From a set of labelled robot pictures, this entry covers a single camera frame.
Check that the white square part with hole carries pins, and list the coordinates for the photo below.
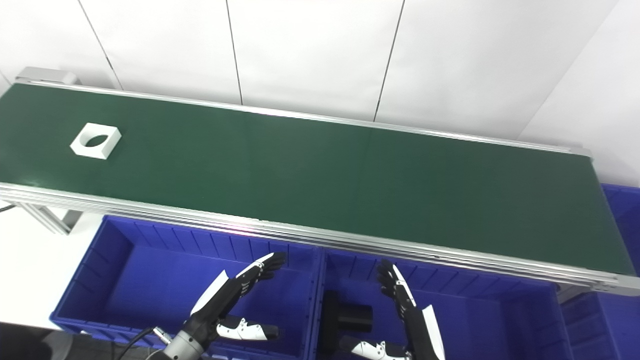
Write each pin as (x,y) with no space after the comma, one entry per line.
(95,140)

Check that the empty blue plastic bin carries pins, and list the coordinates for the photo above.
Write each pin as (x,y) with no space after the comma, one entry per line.
(170,280)

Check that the grey conveyor end housing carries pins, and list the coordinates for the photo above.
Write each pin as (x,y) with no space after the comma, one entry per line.
(47,76)

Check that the aluminium conveyor leg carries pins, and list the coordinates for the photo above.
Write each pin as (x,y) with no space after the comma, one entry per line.
(47,218)

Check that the green conveyor belt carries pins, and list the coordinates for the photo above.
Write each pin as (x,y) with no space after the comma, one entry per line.
(320,175)

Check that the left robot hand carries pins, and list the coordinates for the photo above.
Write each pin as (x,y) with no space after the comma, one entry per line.
(225,295)

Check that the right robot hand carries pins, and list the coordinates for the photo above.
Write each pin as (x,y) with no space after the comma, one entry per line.
(406,305)

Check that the black cylindrical part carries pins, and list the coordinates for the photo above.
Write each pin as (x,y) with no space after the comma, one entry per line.
(345,319)

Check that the blue bin with black part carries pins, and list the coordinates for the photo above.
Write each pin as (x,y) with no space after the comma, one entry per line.
(480,315)

